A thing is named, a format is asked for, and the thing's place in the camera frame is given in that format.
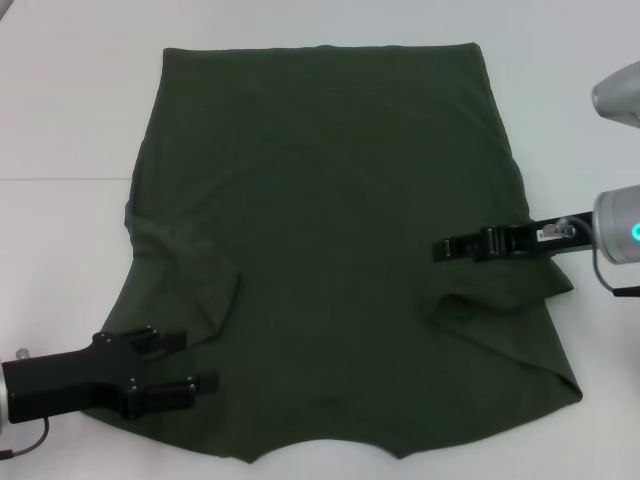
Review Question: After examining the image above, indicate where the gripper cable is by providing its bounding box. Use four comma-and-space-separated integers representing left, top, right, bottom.
0, 417, 50, 447
559, 217, 640, 298

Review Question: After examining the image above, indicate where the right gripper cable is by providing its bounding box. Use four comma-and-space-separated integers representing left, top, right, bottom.
559, 217, 640, 298

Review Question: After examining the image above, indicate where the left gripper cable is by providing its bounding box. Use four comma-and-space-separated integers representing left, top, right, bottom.
0, 417, 50, 447

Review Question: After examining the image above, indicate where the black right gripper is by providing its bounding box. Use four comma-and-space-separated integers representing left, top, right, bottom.
432, 211, 597, 264

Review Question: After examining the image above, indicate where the dark green t-shirt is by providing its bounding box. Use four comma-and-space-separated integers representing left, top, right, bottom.
82, 42, 584, 464

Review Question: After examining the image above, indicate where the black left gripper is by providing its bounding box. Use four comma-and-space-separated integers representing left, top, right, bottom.
2, 325, 221, 424

